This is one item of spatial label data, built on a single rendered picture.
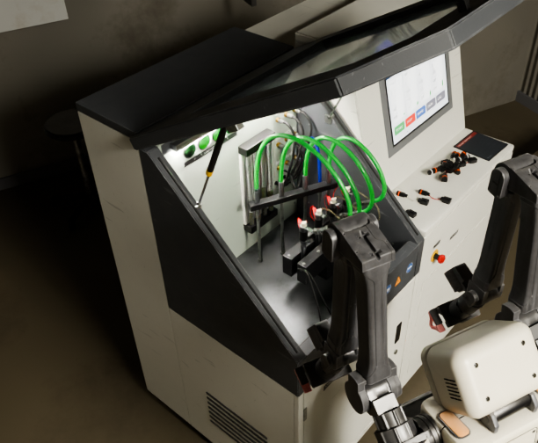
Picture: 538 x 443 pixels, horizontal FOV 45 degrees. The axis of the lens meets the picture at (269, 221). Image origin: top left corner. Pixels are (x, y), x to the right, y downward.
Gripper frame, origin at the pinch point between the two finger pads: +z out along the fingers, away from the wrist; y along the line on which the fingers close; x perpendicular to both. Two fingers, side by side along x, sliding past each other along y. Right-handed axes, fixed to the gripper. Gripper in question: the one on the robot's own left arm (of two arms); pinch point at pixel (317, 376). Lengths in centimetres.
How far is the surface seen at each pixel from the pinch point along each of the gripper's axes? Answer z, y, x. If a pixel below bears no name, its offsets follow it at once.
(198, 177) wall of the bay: 6, 6, -71
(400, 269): 21, -49, -23
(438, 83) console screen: 14, -100, -84
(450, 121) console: 31, -108, -74
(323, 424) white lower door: 52, -12, 10
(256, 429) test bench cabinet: 62, 8, 2
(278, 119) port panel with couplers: 8, -29, -84
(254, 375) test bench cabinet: 33.9, 7.9, -11.5
